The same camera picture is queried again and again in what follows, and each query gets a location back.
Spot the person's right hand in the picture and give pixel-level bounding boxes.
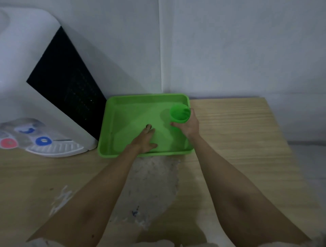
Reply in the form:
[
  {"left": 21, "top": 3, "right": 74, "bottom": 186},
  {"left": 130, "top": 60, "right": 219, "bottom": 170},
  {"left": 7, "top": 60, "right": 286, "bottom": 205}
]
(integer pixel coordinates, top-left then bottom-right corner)
[{"left": 170, "top": 108, "right": 200, "bottom": 140}]

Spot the person's left hand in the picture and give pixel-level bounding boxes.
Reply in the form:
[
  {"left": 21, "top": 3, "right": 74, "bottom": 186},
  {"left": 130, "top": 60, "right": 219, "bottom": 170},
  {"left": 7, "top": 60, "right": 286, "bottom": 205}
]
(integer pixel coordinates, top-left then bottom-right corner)
[{"left": 126, "top": 124, "right": 158, "bottom": 156}]

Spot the green plastic cup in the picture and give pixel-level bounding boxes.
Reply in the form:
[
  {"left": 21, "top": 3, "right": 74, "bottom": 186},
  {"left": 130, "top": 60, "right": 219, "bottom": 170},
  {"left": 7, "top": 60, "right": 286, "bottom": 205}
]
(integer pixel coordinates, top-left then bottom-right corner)
[{"left": 169, "top": 103, "right": 192, "bottom": 131}]

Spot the green plastic tray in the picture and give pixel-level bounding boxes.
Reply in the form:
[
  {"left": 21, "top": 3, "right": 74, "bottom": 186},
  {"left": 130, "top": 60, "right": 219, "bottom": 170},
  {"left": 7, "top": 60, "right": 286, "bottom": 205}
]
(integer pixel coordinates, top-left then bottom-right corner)
[{"left": 97, "top": 93, "right": 195, "bottom": 159}]

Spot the person's left forearm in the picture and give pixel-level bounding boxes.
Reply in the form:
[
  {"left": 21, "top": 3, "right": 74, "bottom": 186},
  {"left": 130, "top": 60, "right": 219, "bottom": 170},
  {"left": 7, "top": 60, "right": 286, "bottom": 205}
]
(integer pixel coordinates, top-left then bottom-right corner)
[{"left": 26, "top": 149, "right": 138, "bottom": 247}]

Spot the person's right forearm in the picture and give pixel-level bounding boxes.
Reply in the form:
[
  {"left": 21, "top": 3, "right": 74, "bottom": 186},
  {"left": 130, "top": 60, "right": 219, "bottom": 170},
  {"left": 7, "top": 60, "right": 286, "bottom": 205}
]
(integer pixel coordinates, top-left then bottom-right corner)
[{"left": 188, "top": 133, "right": 312, "bottom": 247}]

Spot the person's white shirt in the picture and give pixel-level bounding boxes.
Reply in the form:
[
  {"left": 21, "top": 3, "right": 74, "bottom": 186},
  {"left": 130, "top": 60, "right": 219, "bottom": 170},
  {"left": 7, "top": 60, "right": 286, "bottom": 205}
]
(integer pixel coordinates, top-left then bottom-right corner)
[{"left": 25, "top": 236, "right": 326, "bottom": 247}]

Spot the wooden table with scraped patch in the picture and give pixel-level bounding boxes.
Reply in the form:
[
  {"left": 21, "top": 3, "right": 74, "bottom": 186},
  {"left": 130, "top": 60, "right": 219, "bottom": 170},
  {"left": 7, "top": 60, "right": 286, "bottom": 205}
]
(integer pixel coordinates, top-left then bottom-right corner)
[{"left": 0, "top": 96, "right": 326, "bottom": 247}]

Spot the white water dispenser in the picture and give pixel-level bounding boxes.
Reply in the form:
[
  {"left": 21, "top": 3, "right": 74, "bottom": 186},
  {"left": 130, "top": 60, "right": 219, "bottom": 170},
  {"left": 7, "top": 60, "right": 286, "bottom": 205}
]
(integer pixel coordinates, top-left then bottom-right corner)
[{"left": 0, "top": 7, "right": 107, "bottom": 158}]

